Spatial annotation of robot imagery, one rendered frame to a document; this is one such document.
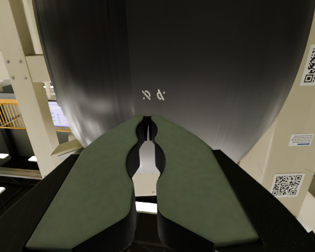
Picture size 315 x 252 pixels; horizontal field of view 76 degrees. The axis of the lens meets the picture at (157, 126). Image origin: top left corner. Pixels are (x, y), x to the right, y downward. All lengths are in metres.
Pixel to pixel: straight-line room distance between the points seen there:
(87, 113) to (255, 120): 0.18
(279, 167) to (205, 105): 0.38
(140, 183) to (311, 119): 0.61
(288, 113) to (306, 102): 0.04
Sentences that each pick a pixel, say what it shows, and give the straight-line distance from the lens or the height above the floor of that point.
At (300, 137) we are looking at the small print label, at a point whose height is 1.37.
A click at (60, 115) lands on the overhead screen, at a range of 4.44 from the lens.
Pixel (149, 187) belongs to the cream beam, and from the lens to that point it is 0.87.
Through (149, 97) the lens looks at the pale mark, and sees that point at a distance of 0.20.
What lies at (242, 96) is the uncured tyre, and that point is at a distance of 0.22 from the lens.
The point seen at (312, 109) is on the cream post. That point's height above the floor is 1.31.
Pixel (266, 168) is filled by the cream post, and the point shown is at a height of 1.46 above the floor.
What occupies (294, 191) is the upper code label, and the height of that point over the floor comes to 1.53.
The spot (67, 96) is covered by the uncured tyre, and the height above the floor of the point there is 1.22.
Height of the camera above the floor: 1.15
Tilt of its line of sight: 25 degrees up
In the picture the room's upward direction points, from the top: 179 degrees clockwise
